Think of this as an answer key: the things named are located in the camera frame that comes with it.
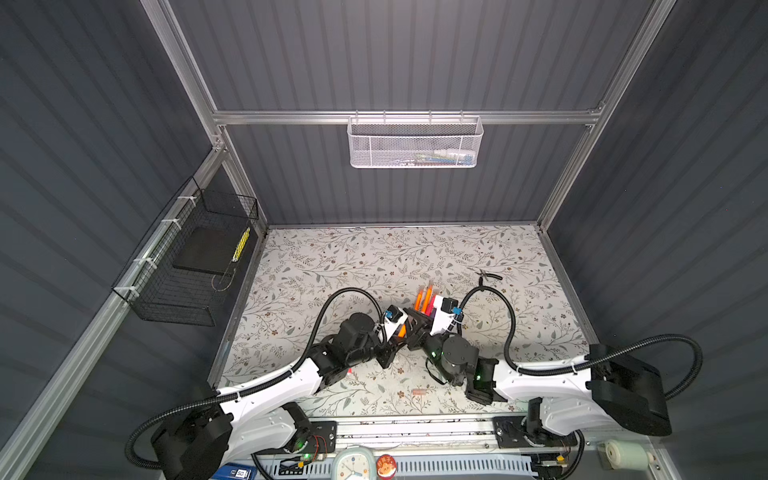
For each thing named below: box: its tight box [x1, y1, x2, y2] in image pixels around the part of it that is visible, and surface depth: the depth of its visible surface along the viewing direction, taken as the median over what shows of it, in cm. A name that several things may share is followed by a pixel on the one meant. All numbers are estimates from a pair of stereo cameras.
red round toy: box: [376, 454, 397, 480], surface depth 71 cm
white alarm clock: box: [332, 446, 376, 480], surface depth 69 cm
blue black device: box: [212, 463, 259, 480], surface depth 68 cm
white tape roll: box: [605, 439, 654, 470], surface depth 66 cm
